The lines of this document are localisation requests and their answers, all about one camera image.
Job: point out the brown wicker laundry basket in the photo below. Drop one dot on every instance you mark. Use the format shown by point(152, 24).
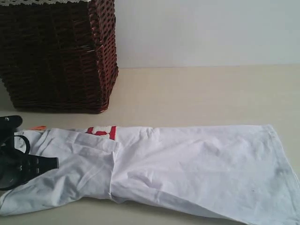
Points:
point(59, 57)

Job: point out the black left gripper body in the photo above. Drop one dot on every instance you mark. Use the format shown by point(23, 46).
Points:
point(16, 169)

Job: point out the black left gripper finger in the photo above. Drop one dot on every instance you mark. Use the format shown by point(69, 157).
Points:
point(39, 163)

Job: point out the white lace cloth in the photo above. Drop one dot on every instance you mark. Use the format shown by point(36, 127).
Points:
point(38, 2)

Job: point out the white t-shirt red lettering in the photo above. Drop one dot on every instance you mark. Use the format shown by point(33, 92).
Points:
point(235, 172)

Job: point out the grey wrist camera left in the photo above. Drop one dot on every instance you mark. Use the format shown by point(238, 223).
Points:
point(9, 124)

